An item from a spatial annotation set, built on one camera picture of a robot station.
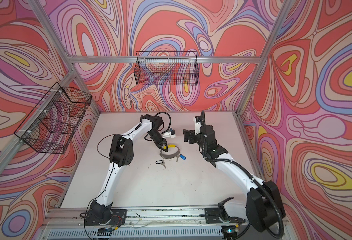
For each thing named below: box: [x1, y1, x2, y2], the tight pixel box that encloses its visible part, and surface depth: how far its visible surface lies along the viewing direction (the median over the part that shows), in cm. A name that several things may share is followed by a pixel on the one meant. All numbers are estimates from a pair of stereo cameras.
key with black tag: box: [155, 160, 167, 169], surface depth 95 cm
